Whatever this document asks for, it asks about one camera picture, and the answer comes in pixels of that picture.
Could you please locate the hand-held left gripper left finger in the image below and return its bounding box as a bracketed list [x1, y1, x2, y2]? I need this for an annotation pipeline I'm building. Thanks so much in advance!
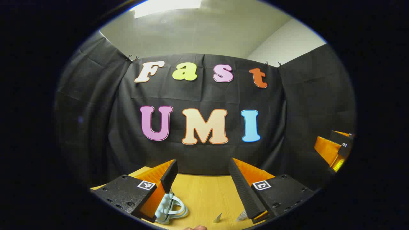
[90, 159, 179, 223]

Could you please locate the black backdrop cloth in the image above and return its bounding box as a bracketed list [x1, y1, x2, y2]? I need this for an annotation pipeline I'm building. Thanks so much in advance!
[54, 32, 357, 192]

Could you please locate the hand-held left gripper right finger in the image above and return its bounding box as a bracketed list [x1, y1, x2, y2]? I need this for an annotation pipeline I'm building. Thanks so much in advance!
[228, 157, 315, 224]

